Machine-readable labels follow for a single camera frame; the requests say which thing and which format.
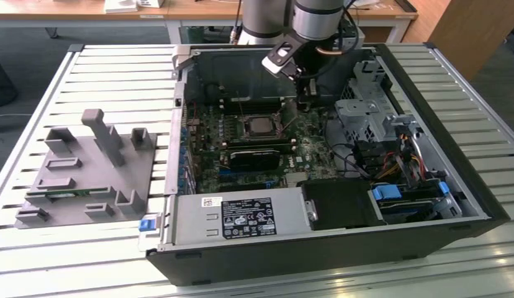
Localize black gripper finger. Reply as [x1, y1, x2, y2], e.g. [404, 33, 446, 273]
[307, 77, 318, 106]
[296, 77, 308, 112]

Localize metal socket cover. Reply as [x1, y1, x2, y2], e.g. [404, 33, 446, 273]
[275, 99, 315, 125]

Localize silver topped CPU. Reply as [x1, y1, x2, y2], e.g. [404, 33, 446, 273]
[244, 117, 279, 135]

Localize CPU socket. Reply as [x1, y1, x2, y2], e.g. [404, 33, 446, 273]
[239, 114, 287, 140]

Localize silver metal drive cage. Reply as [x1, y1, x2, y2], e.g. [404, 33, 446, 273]
[334, 58, 423, 147]

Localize green motherboard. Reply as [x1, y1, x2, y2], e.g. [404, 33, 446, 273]
[184, 101, 348, 195]

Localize black graphics card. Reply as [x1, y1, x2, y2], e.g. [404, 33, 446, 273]
[227, 150, 282, 173]

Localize silver finned heatsink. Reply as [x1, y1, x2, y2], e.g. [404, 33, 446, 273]
[286, 173, 308, 188]

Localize black plastic shroud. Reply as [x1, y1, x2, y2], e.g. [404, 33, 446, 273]
[300, 179, 386, 231]

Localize blue disk carrier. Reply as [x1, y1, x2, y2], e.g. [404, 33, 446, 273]
[371, 181, 451, 205]

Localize silver shroud latch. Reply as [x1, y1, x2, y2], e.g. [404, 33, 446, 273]
[306, 200, 320, 222]

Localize white barcode sticker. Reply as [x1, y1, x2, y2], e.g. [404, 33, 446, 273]
[198, 195, 223, 208]

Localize wooden cabinet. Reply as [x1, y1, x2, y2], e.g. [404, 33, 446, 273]
[402, 0, 514, 81]

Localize black power supply label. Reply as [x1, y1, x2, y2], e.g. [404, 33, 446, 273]
[220, 197, 279, 240]

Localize white flat box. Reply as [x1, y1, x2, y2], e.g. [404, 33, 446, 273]
[104, 0, 139, 14]

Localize silver power supply unit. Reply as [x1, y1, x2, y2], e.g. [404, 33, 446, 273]
[163, 187, 315, 251]

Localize black open PC case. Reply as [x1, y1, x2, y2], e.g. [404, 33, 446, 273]
[136, 42, 512, 287]

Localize grey parts rack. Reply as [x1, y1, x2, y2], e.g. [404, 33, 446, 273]
[15, 108, 160, 230]

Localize green RAM stick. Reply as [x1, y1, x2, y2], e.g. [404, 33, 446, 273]
[26, 187, 110, 200]

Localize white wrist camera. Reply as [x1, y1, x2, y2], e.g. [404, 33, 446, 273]
[260, 43, 303, 79]

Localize black data cable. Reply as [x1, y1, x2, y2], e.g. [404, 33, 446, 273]
[330, 141, 372, 181]

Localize wooden desk white frame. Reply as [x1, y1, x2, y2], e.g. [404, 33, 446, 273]
[166, 0, 419, 44]
[0, 0, 171, 40]

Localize grey case release handle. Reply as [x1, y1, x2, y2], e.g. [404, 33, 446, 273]
[170, 44, 196, 82]

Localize yellow red power wires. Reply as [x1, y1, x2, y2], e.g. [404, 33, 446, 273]
[375, 132, 432, 189]

